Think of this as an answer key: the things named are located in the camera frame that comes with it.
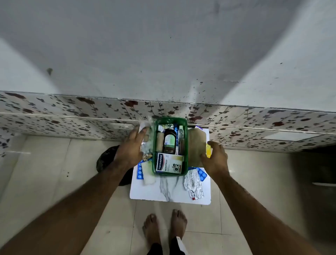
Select person's left hand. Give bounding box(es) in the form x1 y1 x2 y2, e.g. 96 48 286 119
113 126 149 170

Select person's right hand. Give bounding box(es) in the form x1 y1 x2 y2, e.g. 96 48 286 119
200 141 229 179

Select clear plastic packet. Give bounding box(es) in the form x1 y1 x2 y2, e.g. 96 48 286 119
138 117 155 155

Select person's right forearm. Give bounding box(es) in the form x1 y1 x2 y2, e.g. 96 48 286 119
210 172 323 255

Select person's left forearm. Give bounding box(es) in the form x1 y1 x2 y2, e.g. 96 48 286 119
0 159 132 255

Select brown paper envelope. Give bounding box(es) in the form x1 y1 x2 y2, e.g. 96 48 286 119
187 128 208 168

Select blue blister pack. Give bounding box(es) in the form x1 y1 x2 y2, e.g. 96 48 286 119
195 167 208 182
136 160 145 180

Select beige bandage roll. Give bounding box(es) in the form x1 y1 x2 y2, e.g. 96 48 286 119
156 132 165 153

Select crumpled silver foil blister pack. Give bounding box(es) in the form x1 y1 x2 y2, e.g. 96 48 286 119
183 168 205 201

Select green plastic basket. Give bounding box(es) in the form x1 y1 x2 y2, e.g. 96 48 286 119
152 117 189 177

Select white and blue tube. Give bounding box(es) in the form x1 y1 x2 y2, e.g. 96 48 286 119
174 125 185 156

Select brown bottle with green label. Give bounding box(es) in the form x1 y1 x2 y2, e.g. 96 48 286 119
163 128 177 154

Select white plaster box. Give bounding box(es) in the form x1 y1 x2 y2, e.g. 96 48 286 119
156 153 184 175

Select white gauze pad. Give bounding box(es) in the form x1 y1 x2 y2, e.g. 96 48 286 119
142 161 157 186

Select black plastic bag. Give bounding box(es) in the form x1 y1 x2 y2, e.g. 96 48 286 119
96 145 134 187

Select floral patterned ledge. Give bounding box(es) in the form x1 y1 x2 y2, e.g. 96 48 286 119
0 91 336 158

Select person's right foot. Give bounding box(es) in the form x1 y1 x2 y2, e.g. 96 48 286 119
169 209 188 242

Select person's foot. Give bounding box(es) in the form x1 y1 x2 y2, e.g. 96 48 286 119
142 213 162 247
169 209 188 242

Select person's left foot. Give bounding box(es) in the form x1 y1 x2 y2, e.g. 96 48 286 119
142 213 162 247

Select person's black trousers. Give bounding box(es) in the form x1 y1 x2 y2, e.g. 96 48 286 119
146 236 190 255

